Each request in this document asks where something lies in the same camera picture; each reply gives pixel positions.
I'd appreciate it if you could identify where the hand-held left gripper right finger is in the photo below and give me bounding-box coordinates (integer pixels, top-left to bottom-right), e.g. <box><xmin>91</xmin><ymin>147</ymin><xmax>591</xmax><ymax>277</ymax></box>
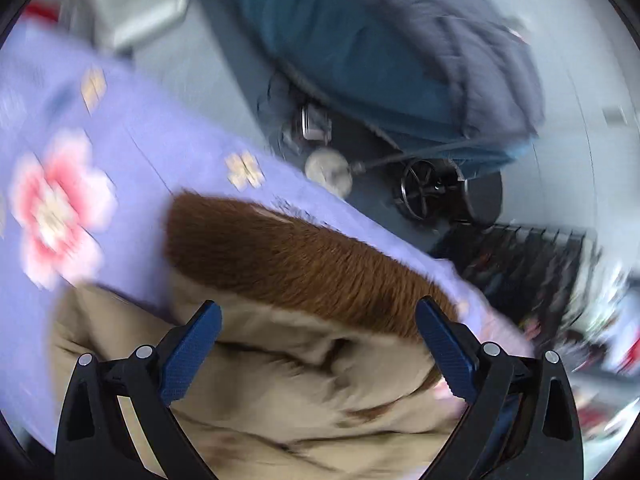
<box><xmin>416</xmin><ymin>296</ymin><xmax>585</xmax><ymax>480</ymax></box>

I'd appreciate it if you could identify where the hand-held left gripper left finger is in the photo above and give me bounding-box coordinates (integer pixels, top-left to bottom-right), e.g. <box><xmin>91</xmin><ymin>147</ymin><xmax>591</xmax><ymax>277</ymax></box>
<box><xmin>55</xmin><ymin>300</ymin><xmax>223</xmax><ymax>480</ymax></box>

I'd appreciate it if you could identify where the khaki puffer jacket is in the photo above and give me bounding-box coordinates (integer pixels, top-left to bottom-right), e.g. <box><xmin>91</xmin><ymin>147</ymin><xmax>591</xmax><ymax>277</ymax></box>
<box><xmin>50</xmin><ymin>190</ymin><xmax>506</xmax><ymax>480</ymax></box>

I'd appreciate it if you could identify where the black caster wheel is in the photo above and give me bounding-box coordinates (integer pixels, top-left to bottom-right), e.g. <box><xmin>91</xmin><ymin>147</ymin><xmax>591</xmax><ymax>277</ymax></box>
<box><xmin>397</xmin><ymin>157</ymin><xmax>503</xmax><ymax>226</ymax></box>

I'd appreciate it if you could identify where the purple floral bedsheet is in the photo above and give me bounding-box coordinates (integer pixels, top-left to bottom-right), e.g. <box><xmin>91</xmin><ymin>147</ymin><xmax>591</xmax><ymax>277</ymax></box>
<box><xmin>0</xmin><ymin>22</ymin><xmax>531</xmax><ymax>461</ymax></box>

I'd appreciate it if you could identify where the grey round disc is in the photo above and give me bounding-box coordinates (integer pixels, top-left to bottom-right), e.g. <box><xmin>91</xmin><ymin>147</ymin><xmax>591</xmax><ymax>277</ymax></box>
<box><xmin>304</xmin><ymin>146</ymin><xmax>353</xmax><ymax>196</ymax></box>

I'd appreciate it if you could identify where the blue and grey duvet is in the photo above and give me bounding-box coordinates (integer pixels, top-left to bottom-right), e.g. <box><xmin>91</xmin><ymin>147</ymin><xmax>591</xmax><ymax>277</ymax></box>
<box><xmin>217</xmin><ymin>0</ymin><xmax>546</xmax><ymax>181</ymax></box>

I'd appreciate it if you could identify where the white machine cabinet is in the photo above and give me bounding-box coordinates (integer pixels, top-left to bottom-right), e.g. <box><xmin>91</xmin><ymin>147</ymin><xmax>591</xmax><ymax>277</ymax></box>
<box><xmin>75</xmin><ymin>0</ymin><xmax>191</xmax><ymax>53</ymax></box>

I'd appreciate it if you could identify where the black wire rack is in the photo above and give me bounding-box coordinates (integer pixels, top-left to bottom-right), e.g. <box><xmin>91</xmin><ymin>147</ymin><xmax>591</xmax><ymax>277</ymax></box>
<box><xmin>435</xmin><ymin>222</ymin><xmax>601</xmax><ymax>361</ymax></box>

